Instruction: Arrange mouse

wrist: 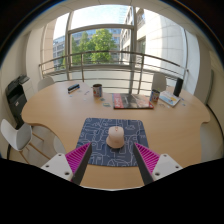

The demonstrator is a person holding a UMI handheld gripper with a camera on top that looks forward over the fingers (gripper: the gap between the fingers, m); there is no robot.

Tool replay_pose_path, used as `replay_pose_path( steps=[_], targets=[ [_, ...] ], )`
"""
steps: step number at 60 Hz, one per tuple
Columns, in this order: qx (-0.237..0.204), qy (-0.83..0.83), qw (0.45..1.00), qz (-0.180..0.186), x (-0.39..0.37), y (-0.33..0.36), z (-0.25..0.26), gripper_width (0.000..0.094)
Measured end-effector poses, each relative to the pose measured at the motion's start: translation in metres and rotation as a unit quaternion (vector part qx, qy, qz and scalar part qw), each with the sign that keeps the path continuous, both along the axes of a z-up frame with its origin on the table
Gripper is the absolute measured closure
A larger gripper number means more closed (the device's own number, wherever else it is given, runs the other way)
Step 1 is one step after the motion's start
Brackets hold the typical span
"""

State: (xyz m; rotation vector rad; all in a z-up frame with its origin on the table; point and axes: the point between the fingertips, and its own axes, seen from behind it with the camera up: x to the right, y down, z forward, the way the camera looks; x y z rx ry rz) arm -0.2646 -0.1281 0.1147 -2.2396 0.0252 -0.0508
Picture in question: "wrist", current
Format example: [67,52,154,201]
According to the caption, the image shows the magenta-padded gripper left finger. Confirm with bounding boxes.
[40,142,93,186]

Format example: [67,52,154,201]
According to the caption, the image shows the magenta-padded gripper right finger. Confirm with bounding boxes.
[132,142,183,186]

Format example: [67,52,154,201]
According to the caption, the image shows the beige computer mouse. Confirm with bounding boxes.
[105,125,126,149]

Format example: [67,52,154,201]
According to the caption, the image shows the blue patterned mouse pad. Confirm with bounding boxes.
[75,117,150,168]

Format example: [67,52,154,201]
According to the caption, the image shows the white round table base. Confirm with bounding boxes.
[53,134,68,155]

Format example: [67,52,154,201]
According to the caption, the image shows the white chair with wooden legs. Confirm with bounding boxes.
[0,118,51,164]

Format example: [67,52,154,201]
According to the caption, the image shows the printed mug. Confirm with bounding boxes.
[92,83,103,98]
[149,88,161,103]

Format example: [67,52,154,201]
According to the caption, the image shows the red and black magazine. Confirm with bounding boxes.
[111,92,155,110]

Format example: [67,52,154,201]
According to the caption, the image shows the black cylindrical speaker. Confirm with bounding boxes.
[172,77,184,98]

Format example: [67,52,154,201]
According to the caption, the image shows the metal balcony railing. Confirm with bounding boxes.
[38,50,189,91]

